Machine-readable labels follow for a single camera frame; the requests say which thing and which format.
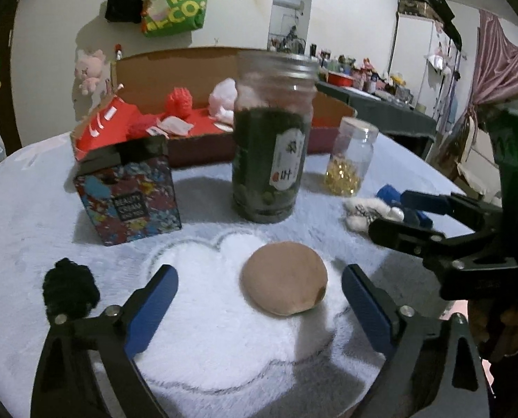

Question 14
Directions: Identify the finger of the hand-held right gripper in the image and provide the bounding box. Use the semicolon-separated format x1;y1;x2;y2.
400;190;503;231
369;219;447;260

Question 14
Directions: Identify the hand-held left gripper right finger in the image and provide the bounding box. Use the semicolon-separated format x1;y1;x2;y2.
341;264;490;418

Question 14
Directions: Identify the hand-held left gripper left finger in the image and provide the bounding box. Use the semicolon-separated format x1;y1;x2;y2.
30;265;179;418

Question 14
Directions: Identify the white fluffy bunny plush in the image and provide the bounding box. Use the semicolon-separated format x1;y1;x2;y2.
345;197;405;232

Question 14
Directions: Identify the blue towel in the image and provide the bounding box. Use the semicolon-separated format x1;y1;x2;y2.
376;184;434;227

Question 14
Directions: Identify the black yarn ball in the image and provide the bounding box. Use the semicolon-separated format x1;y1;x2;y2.
41;258;100;318

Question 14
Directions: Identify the round brown powder puff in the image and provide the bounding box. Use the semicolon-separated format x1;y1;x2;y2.
241;241;329;316

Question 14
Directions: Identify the red knitted yarn item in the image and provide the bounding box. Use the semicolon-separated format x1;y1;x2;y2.
128;113;164;140

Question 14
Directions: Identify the white packet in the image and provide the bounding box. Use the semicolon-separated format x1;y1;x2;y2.
156;117;194;137

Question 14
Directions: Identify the orange mesh bath pouf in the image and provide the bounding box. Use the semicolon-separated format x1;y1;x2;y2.
167;87;193;117

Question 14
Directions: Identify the white mesh bath pouf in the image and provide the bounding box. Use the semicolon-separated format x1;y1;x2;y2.
209;78;238;125

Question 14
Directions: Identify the cardboard box with red lining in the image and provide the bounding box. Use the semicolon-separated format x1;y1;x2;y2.
70;46;357;168

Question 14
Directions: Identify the person's right hand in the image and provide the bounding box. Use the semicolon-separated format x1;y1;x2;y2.
468;296;518;362

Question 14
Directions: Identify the light blue fleece blanket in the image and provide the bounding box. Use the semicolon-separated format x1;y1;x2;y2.
0;131;516;418

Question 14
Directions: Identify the small clear plastic jar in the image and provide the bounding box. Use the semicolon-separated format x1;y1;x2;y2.
324;117;379;196

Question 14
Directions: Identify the dark green covered table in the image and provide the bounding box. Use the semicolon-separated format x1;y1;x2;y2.
315;80;438;157

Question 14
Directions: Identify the floral printed box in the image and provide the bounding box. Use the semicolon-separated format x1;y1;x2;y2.
73;135;182;247

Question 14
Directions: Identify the white cabinet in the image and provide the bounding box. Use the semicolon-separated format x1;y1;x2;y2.
392;0;464;118

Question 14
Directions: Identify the pink curtain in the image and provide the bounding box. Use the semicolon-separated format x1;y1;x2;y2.
453;9;518;149

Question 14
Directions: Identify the red bowl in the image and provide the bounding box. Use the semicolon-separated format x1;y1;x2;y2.
327;71;354;88

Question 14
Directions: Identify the large glass tea jar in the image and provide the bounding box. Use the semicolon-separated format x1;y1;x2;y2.
232;50;319;224

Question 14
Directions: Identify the black clothing on cabinet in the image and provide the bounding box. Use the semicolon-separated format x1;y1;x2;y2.
420;0;463;48

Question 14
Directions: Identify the brown case on cabinet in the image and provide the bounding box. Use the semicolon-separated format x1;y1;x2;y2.
398;0;434;18

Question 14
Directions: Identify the pink plush toy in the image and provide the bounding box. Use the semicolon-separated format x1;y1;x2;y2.
76;49;106;95

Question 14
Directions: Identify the green tote bag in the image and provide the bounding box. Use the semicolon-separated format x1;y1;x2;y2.
142;0;209;38

